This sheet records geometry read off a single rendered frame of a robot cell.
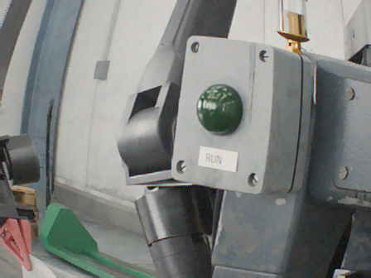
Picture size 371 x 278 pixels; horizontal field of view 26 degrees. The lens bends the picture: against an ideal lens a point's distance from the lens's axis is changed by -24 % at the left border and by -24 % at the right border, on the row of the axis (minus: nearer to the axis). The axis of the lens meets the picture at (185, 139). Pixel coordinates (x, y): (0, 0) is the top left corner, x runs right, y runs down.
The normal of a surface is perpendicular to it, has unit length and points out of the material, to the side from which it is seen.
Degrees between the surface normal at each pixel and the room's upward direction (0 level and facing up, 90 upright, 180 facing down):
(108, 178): 90
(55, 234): 75
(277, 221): 90
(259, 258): 90
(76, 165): 90
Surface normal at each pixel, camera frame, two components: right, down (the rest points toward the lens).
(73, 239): 0.70, -0.14
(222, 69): -0.71, -0.05
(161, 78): -0.76, -0.41
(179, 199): 0.32, -0.37
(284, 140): 0.69, 0.12
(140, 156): -0.64, 0.51
